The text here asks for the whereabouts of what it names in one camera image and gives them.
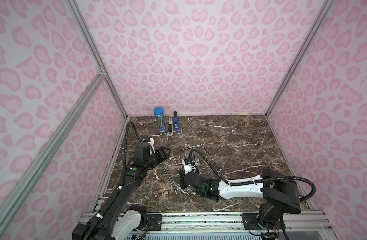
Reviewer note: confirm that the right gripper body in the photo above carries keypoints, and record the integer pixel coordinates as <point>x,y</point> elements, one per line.
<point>183,179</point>

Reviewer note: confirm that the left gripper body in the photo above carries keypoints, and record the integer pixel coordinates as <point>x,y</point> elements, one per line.
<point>162,154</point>

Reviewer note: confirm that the dark pencil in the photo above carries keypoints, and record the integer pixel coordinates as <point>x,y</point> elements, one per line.
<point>172,180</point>
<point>164,169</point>

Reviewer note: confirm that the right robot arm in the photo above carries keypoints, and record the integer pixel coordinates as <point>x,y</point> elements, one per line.
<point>280,196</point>

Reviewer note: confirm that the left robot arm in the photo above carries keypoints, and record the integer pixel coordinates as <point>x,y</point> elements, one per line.
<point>101,225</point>

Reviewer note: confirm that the grey clip tool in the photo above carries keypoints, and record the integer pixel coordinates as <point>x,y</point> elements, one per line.
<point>170,127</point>

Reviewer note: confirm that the blue-capped metal cylinder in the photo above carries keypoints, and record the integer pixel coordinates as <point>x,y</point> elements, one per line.
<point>160,119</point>

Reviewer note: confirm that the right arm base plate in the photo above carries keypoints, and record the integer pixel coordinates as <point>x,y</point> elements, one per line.
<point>253,221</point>

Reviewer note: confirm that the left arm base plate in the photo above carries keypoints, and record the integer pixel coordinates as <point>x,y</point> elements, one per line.
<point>154,222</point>

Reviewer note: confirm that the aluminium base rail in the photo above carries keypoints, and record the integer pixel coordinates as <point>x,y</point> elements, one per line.
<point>309,225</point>

